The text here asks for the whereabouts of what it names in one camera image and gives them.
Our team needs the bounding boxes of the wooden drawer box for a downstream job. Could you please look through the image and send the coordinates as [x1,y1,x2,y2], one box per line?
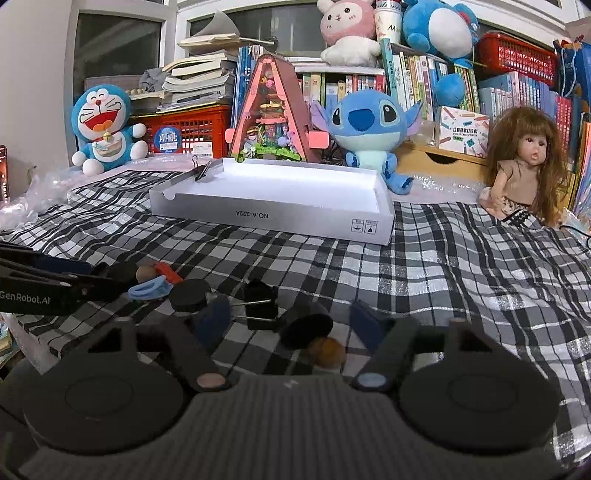
[396,140,491,186]

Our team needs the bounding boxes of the grey crumpled cloth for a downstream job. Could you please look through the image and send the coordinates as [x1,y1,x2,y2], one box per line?
[138,68,174,93]

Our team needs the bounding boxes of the black cable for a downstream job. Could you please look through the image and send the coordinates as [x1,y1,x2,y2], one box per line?
[558,216,591,251]

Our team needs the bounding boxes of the blue round plush toy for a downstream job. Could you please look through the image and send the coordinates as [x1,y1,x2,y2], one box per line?
[401,0,481,110]

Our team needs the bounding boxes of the black round cap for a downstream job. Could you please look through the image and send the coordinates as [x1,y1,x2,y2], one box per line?
[279,302,334,350]
[168,279,212,313]

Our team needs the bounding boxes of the red plastic crate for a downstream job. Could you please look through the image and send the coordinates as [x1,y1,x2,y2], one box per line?
[129,104,232,159]

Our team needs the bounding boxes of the clear plastic bag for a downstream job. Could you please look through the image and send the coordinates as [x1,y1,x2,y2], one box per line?
[0,165,89,232]

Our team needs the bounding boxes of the row of thin blue books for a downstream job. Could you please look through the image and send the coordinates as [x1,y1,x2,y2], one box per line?
[233,43,260,139]

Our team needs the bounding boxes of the black binder clip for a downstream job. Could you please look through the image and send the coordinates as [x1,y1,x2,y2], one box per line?
[230,279,280,331]
[191,155,223,184]

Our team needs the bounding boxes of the red plastic basket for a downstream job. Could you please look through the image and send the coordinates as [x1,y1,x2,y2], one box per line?
[477,32,557,86]

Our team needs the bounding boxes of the stack of loose books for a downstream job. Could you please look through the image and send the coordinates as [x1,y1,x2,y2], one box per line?
[156,33,242,114]

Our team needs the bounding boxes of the blue gift bag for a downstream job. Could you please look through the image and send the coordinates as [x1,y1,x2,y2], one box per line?
[553,39,591,99]

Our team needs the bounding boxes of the row of colourful spine books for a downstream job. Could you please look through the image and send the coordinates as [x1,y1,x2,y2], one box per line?
[477,71,591,214]

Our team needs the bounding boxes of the row of small shelf books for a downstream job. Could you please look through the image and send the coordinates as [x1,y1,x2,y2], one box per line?
[295,71,387,117]

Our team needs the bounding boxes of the white bookshelf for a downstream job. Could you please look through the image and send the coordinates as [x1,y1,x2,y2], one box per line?
[175,0,591,153]

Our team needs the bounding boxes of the white cardboard box lid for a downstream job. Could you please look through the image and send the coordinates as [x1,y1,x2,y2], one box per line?
[148,157,396,246]

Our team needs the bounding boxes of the printed paper cup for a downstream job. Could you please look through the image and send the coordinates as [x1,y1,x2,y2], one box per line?
[372,0,408,43]

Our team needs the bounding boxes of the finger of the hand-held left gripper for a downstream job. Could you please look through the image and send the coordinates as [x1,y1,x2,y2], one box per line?
[0,244,93,274]
[0,263,141,303]

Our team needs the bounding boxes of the white printed carton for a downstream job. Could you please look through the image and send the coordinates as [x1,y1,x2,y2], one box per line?
[436,106,491,158]

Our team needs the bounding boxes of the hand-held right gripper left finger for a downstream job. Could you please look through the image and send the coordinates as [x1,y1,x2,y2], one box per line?
[90,295,232,393]

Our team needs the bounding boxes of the red chili toy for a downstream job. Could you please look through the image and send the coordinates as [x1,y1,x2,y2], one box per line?
[154,263,184,285]

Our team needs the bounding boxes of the blue oval toy piece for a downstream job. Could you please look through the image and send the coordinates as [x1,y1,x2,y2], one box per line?
[128,276,174,301]

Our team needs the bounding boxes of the long-haired baby doll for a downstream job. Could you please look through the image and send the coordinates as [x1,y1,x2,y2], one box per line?
[477,107,574,228]

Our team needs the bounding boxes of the blue alien plush toy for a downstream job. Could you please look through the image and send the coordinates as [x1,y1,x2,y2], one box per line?
[310,90,424,194]

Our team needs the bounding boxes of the pink triangular miniature house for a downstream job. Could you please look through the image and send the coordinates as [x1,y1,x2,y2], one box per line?
[225,54,330,164]

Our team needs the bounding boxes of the blue cat plush toy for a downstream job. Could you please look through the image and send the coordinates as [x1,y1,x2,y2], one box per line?
[71,84,150,175]

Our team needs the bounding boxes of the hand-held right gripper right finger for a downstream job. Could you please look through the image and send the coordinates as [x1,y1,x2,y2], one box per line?
[349,300,502,393]

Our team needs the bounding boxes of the pink bunny plush toy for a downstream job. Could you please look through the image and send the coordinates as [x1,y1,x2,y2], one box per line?
[318,0,382,68]

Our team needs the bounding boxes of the row of tall green books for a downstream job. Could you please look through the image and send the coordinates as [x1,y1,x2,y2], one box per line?
[380,39,484,123]

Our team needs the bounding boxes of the black white plaid cloth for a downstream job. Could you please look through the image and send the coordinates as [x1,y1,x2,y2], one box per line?
[0,167,591,416]

